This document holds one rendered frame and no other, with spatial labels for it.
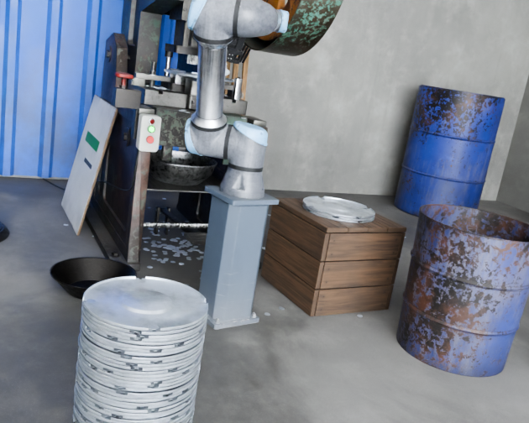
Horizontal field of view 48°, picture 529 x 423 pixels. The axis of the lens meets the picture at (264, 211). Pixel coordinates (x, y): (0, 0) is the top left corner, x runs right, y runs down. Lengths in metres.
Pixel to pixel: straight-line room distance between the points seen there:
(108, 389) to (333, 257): 1.08
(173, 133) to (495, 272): 1.30
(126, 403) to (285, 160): 3.04
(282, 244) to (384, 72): 2.40
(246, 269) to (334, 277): 0.38
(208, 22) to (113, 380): 0.99
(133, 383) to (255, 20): 1.01
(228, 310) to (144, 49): 1.28
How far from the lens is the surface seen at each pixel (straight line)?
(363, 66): 4.43
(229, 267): 1.98
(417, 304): 2.09
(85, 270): 2.34
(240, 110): 2.59
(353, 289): 2.32
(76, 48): 3.67
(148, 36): 2.77
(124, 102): 2.32
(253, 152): 1.92
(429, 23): 4.75
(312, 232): 2.21
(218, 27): 1.76
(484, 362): 2.13
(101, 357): 1.38
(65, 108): 3.69
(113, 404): 1.41
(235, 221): 1.93
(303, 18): 2.49
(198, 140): 1.94
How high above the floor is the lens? 0.90
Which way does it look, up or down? 14 degrees down
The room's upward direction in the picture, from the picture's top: 9 degrees clockwise
